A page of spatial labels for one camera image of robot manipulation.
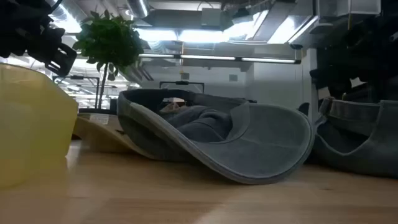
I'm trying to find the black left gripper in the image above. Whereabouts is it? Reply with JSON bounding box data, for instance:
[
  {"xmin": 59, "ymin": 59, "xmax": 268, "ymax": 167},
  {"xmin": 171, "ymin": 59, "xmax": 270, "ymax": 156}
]
[{"xmin": 0, "ymin": 0, "xmax": 78, "ymax": 78}]

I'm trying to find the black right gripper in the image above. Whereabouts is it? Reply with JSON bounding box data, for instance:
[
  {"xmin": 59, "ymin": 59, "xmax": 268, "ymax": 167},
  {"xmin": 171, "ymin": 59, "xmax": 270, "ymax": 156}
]
[{"xmin": 310, "ymin": 40, "xmax": 374, "ymax": 100}]

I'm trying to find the yellow translucent plastic bin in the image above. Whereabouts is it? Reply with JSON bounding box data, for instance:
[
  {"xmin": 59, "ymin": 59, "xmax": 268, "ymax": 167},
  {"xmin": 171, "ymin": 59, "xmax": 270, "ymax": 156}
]
[{"xmin": 0, "ymin": 62, "xmax": 79, "ymax": 189}]

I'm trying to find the khaki cap with white label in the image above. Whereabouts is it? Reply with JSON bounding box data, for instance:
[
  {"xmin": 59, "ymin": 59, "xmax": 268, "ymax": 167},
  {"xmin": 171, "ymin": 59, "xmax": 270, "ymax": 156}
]
[{"xmin": 73, "ymin": 112, "xmax": 156, "ymax": 156}]

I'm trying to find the grey denim cap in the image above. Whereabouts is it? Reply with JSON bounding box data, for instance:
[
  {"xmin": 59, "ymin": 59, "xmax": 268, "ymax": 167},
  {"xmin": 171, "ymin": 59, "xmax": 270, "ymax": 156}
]
[
  {"xmin": 312, "ymin": 96, "xmax": 398, "ymax": 179},
  {"xmin": 117, "ymin": 88, "xmax": 317, "ymax": 185}
]

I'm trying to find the green potted plant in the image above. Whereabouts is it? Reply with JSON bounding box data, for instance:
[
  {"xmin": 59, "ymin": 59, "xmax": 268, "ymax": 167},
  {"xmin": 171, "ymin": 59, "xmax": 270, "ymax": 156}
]
[{"xmin": 72, "ymin": 9, "xmax": 146, "ymax": 115}]

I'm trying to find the long ceiling light bar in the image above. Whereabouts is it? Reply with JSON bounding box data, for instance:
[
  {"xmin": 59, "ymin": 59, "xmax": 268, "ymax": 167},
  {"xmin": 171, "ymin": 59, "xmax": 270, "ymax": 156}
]
[{"xmin": 138, "ymin": 53, "xmax": 302, "ymax": 65}]

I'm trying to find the silver ceiling duct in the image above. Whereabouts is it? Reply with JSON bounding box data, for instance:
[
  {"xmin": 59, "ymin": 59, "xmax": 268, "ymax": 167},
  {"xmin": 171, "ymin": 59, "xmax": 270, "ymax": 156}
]
[{"xmin": 126, "ymin": 0, "xmax": 150, "ymax": 19}]

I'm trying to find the black frame stand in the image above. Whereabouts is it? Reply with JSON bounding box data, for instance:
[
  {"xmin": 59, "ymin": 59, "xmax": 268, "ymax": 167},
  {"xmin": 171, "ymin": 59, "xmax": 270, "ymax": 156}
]
[{"xmin": 159, "ymin": 80, "xmax": 205, "ymax": 94}]

